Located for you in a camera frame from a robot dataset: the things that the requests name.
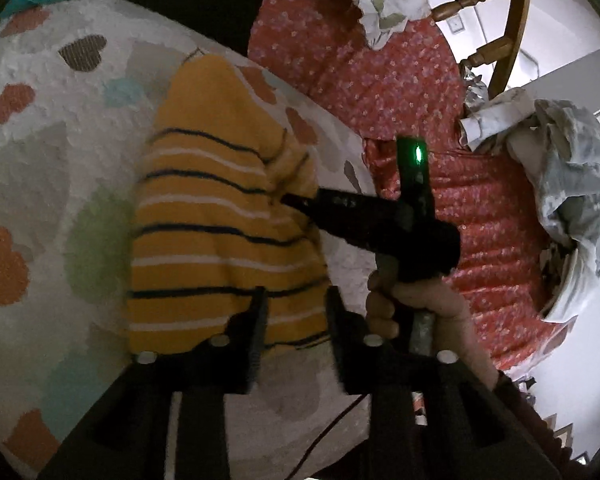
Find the yellow striped sweater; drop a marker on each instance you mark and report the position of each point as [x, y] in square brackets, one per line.
[220, 210]

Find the crumpled grey-white cloth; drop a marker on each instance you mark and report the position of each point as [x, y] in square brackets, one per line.
[570, 170]

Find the white wall switch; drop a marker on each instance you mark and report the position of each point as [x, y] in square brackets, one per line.
[457, 24]

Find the orange floral bedsheet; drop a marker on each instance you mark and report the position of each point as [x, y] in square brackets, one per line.
[480, 210]

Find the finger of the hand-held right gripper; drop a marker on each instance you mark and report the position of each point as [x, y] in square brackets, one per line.
[302, 205]

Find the person's right hand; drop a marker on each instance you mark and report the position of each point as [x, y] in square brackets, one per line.
[430, 300]

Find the white heart-print blanket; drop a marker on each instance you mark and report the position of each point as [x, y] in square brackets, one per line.
[55, 160]

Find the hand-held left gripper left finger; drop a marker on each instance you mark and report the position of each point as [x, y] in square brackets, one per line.
[259, 325]

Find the wooden chair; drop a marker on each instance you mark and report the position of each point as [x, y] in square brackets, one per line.
[515, 20]

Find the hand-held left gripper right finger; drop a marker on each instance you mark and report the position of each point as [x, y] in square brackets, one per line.
[336, 325]

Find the dark cloth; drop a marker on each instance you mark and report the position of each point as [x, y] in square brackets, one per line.
[195, 0]

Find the person's right forearm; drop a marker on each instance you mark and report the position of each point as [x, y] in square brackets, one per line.
[480, 355]

